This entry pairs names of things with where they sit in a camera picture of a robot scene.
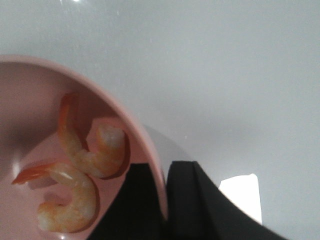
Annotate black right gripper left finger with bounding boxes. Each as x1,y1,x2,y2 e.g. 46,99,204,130
88,163,164,240

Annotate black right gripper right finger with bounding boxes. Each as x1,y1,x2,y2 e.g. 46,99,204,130
166,161,283,240

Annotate cooked shrimp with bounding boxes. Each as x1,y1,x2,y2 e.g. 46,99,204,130
11,162,97,233
57,93,126,178

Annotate pink plastic bowl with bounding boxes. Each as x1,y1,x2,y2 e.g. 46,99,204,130
0,55,168,240

